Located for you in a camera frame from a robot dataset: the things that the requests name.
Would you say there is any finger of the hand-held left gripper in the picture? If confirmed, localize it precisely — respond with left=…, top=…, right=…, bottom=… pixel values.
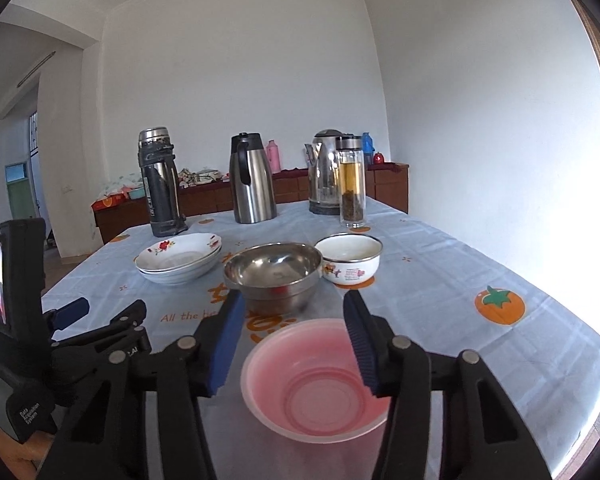
left=44, top=297, right=91, bottom=333
left=50, top=300, right=148, bottom=357

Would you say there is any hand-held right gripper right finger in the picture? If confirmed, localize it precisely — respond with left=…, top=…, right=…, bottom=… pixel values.
left=342, top=290, right=553, bottom=480

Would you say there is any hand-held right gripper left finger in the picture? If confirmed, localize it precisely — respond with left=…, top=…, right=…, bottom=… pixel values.
left=27, top=290, right=247, bottom=480

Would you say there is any pink plastic bowl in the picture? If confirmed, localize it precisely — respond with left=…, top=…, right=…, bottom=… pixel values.
left=240, top=318, right=396, bottom=443

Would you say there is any pink floral white plate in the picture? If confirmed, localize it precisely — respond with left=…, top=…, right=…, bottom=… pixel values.
left=136, top=252, right=223, bottom=280

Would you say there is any stainless steel bowl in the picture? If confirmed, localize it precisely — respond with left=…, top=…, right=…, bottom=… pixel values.
left=223, top=242, right=324, bottom=315

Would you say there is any white enamel cartoon bowl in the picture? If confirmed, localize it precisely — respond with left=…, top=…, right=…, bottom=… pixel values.
left=314, top=233, right=384, bottom=288

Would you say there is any red flower white plate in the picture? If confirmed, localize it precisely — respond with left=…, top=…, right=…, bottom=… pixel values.
left=133, top=232, right=222, bottom=273

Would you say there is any orange fruit box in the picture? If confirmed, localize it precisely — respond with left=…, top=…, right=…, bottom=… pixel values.
left=91, top=195, right=128, bottom=211

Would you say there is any green door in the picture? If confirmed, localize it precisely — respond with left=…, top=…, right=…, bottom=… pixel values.
left=5, top=160, right=37, bottom=221

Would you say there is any white plastic bag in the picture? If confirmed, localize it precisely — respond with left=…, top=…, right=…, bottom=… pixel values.
left=100, top=172, right=143, bottom=196

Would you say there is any brown wooden sideboard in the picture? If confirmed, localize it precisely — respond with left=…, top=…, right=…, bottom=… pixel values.
left=92, top=162, right=410, bottom=245

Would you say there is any dark grey thermos flask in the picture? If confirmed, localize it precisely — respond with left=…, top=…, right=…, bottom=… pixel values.
left=138, top=127, right=188, bottom=238

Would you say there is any glass tea bottle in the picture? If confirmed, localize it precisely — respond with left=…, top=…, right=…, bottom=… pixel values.
left=335, top=134, right=367, bottom=228

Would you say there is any steel electric kettle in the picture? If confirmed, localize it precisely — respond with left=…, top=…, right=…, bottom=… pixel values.
left=304, top=129, right=348, bottom=216

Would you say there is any barred window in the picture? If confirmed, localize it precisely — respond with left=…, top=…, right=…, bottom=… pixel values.
left=26, top=112, right=42, bottom=161

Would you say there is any fluorescent tube light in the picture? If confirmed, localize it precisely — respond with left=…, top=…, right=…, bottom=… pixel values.
left=17, top=50, right=57, bottom=87

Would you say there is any steel carafe black handle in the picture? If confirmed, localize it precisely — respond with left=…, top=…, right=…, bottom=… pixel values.
left=229, top=132, right=278, bottom=224

